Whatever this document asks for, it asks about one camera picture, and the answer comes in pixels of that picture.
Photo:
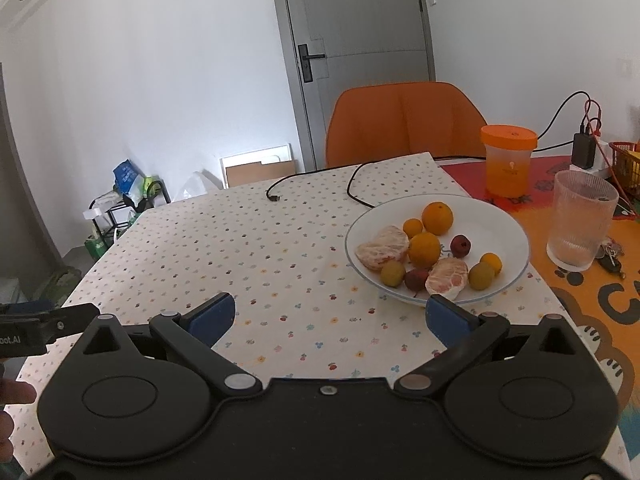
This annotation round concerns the orange chair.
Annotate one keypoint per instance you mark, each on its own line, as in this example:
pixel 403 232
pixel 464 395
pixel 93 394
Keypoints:
pixel 400 125

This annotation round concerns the ribbed clear glass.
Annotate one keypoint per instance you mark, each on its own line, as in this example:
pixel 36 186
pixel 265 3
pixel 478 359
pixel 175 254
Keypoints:
pixel 580 225

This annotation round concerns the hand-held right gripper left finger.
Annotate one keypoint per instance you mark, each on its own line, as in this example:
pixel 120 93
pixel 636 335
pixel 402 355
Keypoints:
pixel 215 316

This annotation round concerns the red table mat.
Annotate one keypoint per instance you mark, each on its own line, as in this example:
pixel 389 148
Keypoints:
pixel 465 175

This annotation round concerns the grey door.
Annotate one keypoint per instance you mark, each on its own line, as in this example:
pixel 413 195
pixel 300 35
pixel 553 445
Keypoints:
pixel 355 35

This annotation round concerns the brown cardboard sheet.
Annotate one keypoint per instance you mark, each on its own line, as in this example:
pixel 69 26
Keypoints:
pixel 260 175

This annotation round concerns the black metal rack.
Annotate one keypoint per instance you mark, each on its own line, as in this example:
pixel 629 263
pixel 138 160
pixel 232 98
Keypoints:
pixel 112 217

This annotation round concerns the large peeled pomelo segment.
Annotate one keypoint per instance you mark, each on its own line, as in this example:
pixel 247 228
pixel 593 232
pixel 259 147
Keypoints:
pixel 382 250

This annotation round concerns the yellow packet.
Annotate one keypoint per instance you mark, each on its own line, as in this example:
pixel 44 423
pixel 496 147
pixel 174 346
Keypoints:
pixel 634 157

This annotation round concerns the small peeled pomelo segment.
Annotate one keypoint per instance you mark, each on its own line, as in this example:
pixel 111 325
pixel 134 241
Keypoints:
pixel 447 279

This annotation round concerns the orange lidded plastic jar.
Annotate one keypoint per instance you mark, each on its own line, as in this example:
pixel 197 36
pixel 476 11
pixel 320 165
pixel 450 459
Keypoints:
pixel 509 170

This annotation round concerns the dark red fruit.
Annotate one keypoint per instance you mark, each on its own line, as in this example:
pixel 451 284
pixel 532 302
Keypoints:
pixel 460 245
pixel 416 280

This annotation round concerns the large orange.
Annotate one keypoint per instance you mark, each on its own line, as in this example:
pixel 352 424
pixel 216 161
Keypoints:
pixel 437 217

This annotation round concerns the small orange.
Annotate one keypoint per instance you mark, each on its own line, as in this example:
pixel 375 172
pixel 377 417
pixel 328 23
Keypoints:
pixel 491 263
pixel 413 228

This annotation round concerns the dark green bag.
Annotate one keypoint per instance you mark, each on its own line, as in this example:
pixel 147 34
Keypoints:
pixel 57 287

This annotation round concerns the white power strip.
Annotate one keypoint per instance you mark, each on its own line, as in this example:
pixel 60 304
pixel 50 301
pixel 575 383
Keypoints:
pixel 605 157

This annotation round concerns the orange cartoon table mat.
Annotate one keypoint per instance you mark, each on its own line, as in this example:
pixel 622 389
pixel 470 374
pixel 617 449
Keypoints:
pixel 600 310

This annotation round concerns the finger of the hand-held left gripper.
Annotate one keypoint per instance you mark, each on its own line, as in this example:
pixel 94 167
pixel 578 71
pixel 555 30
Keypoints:
pixel 72 319

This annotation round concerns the bunch of keys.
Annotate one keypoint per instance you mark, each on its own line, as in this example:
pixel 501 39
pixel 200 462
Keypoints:
pixel 611 257

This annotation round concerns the clear plastic bag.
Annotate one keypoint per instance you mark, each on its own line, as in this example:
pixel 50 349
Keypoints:
pixel 200 187

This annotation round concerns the person's left hand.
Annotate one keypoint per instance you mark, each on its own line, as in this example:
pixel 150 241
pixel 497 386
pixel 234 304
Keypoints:
pixel 17 392

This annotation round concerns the blue bag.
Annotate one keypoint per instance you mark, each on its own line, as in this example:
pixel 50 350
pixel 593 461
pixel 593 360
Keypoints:
pixel 126 176

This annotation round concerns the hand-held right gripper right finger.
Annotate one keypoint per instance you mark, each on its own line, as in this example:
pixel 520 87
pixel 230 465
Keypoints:
pixel 447 319

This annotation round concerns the white plate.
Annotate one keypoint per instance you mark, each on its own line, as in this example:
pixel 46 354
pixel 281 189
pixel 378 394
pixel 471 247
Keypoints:
pixel 502 232

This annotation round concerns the yellow green item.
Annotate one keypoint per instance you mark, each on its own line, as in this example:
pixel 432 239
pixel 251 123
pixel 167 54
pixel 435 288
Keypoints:
pixel 151 186

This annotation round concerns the black charger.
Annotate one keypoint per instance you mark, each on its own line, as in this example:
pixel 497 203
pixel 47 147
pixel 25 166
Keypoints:
pixel 584 150

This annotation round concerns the white plastic bag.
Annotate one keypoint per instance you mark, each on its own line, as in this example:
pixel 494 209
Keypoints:
pixel 100 205

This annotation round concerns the medium orange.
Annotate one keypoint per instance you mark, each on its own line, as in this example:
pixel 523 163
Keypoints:
pixel 424 250

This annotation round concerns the green round fruit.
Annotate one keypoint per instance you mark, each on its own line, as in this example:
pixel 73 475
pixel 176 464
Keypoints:
pixel 482 276
pixel 393 273

